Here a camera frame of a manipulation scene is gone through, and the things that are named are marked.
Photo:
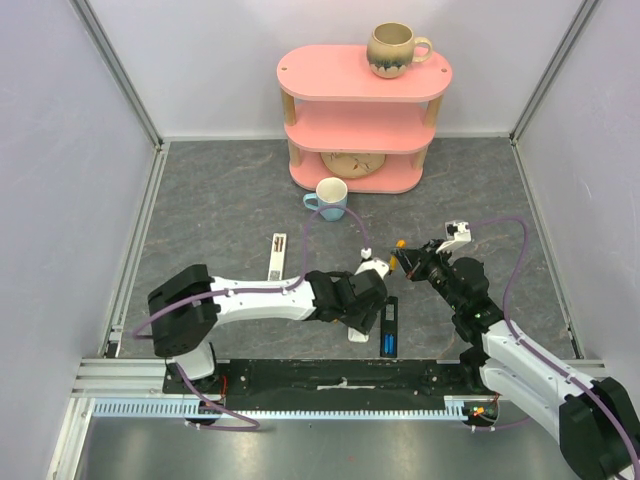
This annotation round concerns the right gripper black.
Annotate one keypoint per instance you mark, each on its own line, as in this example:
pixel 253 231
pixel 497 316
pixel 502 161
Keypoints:
pixel 420 263

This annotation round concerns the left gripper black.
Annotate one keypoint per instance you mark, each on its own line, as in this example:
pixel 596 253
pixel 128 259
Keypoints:
pixel 364 321

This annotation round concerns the wide white remote control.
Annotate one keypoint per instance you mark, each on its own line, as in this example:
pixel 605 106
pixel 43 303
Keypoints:
pixel 355 336

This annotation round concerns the slim white remote control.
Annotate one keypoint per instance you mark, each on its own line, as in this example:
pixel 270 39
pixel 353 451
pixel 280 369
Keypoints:
pixel 277 257

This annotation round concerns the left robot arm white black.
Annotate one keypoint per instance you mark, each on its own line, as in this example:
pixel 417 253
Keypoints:
pixel 189 305

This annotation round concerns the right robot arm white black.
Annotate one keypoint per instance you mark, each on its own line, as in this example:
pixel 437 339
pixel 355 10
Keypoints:
pixel 593 421

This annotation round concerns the black remote control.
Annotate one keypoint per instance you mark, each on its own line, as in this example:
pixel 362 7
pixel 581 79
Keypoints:
pixel 389 323

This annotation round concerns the light blue mug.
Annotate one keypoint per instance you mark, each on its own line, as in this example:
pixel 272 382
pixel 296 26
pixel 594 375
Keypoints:
pixel 329 191

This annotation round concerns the beige patterned plate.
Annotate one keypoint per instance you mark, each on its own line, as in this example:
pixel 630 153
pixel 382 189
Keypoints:
pixel 352 165

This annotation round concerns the pink three tier shelf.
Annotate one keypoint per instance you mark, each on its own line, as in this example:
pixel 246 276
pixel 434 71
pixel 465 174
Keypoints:
pixel 333 102

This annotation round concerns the beige ceramic mug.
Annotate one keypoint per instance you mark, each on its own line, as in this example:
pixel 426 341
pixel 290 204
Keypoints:
pixel 393 48

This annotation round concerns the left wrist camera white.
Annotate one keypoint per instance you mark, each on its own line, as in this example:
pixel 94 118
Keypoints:
pixel 369 262

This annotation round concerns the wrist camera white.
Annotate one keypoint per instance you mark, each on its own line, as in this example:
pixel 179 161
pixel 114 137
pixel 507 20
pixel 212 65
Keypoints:
pixel 458 234
pixel 369 262

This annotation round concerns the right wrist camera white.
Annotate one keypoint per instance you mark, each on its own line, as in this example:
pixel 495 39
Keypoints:
pixel 458 234

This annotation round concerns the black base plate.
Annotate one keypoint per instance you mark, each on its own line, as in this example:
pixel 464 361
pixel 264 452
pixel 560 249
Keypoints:
pixel 249 383

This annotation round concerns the light blue cable duct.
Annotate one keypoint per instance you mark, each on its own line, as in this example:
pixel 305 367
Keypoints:
pixel 446 409

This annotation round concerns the right aluminium frame post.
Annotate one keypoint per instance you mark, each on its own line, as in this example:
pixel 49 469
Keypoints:
pixel 569 40

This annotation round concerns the aluminium frame post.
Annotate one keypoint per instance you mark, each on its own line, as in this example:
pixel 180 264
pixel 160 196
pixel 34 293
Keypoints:
pixel 104 46
pixel 569 40

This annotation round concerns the left aluminium frame post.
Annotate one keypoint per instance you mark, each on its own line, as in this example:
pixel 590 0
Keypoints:
pixel 104 46

